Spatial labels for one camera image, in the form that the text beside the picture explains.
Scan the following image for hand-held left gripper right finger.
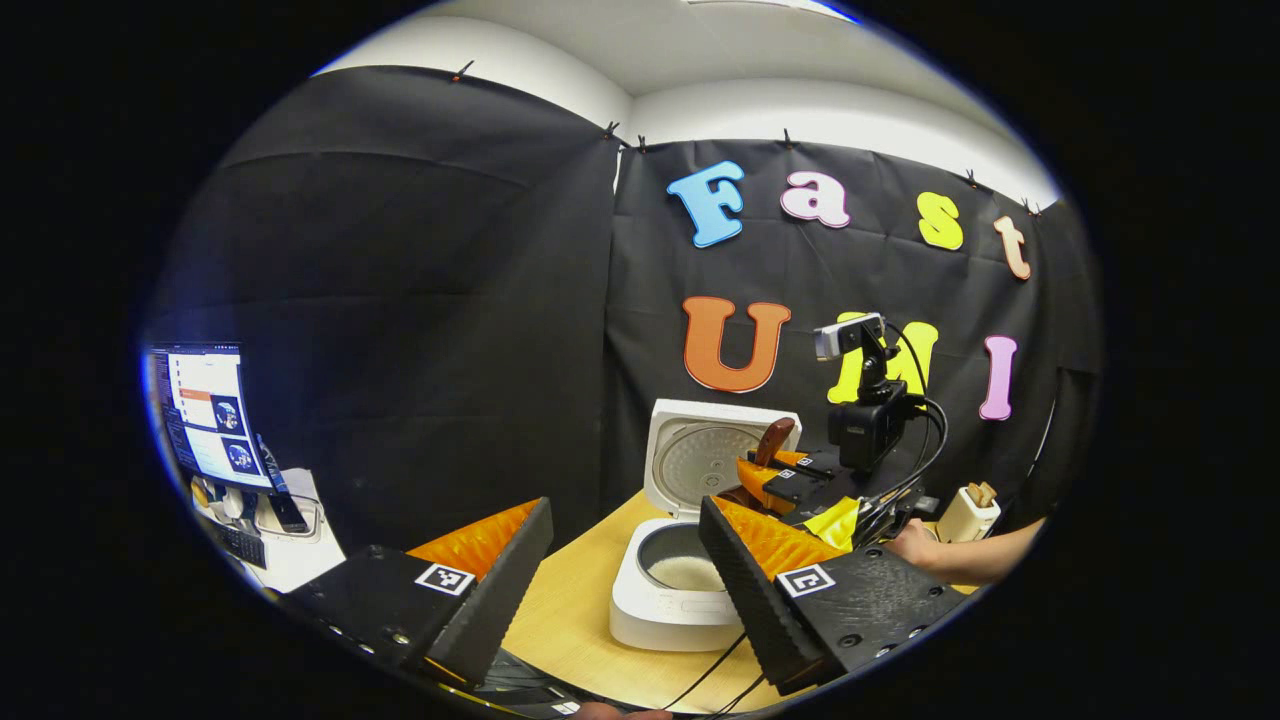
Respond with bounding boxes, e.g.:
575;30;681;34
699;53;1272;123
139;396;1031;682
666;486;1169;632
697;494;969;698

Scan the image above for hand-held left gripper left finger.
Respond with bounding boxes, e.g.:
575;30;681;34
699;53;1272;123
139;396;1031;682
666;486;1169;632
280;497;554;691

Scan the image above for brown wooden spoon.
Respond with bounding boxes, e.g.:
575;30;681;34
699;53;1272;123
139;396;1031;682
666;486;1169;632
718;417;798;513

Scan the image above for white rice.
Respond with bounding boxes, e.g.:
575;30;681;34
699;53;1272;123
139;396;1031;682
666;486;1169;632
648;555;727;593

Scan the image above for white rice cooker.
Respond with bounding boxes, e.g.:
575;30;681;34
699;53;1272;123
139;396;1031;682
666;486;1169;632
611;398;803;653

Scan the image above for white toaster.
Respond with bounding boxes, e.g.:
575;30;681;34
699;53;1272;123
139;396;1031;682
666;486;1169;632
935;481;1002;544

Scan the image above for white side desk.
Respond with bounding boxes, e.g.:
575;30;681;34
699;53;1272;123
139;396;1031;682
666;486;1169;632
190;468;348;596

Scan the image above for black smartphone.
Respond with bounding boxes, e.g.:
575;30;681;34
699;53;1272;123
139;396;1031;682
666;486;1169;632
268;490;311;534

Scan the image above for black keyboard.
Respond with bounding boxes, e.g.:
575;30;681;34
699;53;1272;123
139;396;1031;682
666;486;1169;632
200;518;269;569

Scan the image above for black backdrop cloth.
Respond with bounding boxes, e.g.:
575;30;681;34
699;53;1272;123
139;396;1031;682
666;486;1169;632
150;65;1101;561

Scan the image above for computer monitor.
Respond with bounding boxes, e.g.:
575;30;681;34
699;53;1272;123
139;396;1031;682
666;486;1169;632
145;343;286;494

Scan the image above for black camera cable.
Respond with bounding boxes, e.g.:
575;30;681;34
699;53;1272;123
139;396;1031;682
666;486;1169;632
860;320;951;546

